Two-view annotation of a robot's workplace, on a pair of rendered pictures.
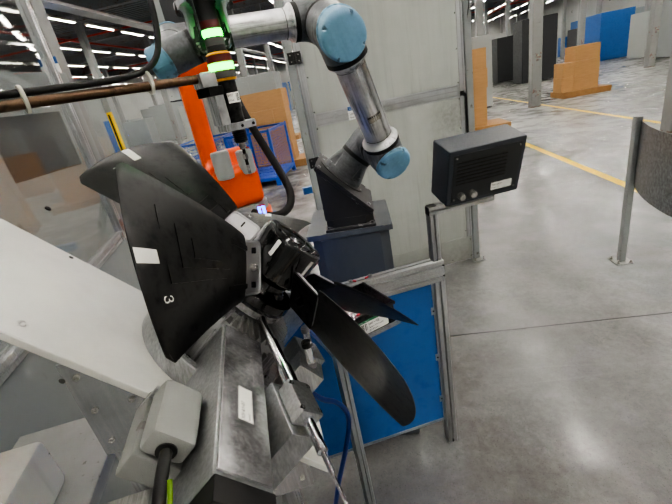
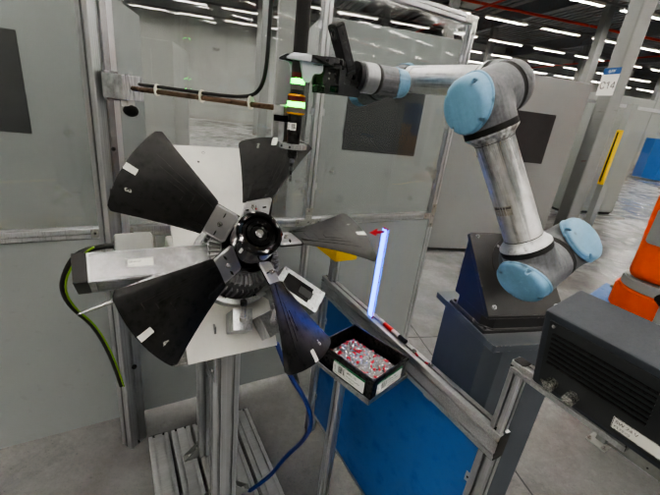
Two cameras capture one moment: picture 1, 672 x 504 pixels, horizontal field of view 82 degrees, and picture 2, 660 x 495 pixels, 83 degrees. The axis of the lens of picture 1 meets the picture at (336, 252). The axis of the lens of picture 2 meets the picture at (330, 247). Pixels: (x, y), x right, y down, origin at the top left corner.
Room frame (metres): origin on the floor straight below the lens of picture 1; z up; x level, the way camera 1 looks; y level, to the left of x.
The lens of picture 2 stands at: (0.50, -0.81, 1.54)
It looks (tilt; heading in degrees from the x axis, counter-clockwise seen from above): 21 degrees down; 67
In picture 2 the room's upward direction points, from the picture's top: 7 degrees clockwise
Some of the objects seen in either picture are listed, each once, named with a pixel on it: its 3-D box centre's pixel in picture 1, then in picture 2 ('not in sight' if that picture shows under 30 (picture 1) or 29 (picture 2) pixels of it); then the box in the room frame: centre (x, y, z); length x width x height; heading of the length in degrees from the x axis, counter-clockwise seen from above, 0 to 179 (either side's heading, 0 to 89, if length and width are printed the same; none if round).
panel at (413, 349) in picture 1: (337, 387); (371, 424); (1.14, 0.09, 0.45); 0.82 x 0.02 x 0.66; 99
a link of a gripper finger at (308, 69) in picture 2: (223, 13); (305, 68); (0.78, 0.11, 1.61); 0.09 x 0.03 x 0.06; 19
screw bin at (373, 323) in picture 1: (350, 314); (360, 358); (0.99, -0.01, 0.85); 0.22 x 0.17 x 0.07; 115
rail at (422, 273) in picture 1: (318, 302); (388, 341); (1.14, 0.09, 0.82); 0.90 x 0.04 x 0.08; 99
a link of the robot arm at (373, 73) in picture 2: not in sight; (364, 78); (0.95, 0.17, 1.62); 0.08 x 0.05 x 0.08; 99
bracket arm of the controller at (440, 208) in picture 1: (459, 202); (565, 398); (1.22, -0.43, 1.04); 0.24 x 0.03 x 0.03; 99
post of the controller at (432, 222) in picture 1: (433, 233); (510, 396); (1.20, -0.33, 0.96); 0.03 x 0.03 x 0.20; 9
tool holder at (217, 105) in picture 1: (225, 101); (291, 128); (0.76, 0.14, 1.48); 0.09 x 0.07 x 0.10; 134
